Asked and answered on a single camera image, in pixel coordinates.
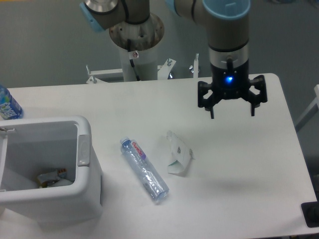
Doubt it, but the white paper carton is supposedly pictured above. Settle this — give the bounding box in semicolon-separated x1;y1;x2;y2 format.
166;130;194;176

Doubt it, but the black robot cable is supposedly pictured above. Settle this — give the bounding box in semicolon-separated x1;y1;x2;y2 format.
126;38;141;82

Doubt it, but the white metal base frame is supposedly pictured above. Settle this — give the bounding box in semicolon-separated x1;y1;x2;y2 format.
85;53;200;85

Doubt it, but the white frame right edge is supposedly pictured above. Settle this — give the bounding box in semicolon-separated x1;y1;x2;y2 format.
295;85;319;132

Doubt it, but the white plastic trash can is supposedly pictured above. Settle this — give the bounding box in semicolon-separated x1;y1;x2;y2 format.
0;116;103;223

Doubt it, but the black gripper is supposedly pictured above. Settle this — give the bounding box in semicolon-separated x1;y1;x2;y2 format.
197;59;268;120

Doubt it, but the black table clamp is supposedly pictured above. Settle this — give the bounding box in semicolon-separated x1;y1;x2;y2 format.
301;201;319;228

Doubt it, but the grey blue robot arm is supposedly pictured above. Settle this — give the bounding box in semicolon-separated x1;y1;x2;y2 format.
80;0;267;112

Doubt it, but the clear plastic water bottle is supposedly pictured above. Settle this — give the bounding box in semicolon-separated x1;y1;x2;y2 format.
120;137;169;203

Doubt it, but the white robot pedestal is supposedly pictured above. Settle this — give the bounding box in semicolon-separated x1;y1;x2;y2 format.
109;13;164;68

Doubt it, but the blue labelled bottle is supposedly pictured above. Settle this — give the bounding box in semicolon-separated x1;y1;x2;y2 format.
0;85;23;120

